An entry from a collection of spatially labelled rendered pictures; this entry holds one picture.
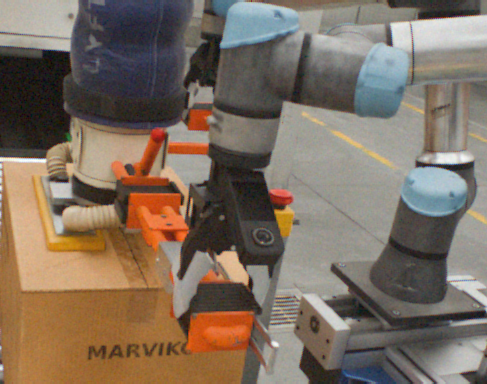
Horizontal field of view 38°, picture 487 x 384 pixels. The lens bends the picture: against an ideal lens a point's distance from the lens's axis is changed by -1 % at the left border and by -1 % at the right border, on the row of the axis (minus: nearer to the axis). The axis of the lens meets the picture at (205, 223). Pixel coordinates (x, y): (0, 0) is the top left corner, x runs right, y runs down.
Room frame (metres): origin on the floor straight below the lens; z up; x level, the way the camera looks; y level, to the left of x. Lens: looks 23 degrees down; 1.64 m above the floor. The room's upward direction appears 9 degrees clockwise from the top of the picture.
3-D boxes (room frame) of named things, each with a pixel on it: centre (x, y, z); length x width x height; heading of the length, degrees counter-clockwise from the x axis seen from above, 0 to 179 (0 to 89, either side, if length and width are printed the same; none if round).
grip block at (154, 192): (1.07, 0.10, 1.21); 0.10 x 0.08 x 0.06; 111
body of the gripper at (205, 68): (1.65, 0.04, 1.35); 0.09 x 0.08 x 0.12; 21
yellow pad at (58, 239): (1.27, 0.27, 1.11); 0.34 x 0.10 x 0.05; 21
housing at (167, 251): (0.87, 0.02, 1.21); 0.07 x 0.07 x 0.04; 21
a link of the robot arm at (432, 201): (1.29, -0.42, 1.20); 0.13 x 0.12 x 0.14; 154
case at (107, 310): (1.30, 0.18, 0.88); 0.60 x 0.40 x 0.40; 21
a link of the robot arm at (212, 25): (1.66, 0.04, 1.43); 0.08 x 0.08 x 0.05
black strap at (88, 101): (1.30, 0.18, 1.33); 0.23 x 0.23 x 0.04
